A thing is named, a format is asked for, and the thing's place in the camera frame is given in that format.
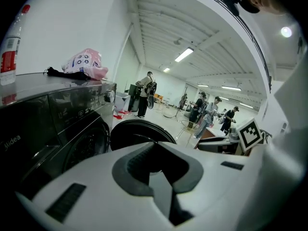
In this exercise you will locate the round ceiling lamp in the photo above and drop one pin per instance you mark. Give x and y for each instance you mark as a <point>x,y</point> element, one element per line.
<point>286,32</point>

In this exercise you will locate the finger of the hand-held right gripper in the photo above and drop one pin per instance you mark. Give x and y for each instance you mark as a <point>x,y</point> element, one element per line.
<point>214,141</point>

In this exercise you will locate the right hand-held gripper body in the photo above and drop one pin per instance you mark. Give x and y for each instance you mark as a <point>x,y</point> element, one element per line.
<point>250,136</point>

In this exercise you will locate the black balcony railing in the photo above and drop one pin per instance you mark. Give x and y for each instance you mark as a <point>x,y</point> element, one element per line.
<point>259,50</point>

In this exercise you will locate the dark square table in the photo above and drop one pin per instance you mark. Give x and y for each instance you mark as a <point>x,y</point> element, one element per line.
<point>48,109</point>

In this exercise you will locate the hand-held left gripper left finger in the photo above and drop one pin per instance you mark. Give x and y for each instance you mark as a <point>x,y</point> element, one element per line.
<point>96,196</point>

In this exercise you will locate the orange sofa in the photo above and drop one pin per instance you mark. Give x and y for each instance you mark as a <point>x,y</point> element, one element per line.
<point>157,96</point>

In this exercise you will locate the row of ceiling tube lights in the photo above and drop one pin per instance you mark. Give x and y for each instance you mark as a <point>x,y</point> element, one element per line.
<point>184,54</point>

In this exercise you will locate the pink tissue packet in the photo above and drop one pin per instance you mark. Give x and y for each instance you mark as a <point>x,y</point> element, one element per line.
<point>84,61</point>

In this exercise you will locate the black cloth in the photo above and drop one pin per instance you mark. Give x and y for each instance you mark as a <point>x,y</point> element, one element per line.
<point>69,74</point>

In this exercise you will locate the clear water bottle red label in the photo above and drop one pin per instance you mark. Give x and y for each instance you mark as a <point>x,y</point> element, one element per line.
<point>10,56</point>

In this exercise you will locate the person's beige shirt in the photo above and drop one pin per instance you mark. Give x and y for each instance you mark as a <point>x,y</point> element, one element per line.
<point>288,105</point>

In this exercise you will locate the black open cabinet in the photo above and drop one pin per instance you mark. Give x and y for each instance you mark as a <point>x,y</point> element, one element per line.
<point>133,97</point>

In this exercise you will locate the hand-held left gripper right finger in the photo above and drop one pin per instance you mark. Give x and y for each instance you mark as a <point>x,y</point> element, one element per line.
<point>211,189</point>

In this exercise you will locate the black head-mounted camera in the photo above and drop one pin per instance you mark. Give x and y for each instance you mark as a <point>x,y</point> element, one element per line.
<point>231,1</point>

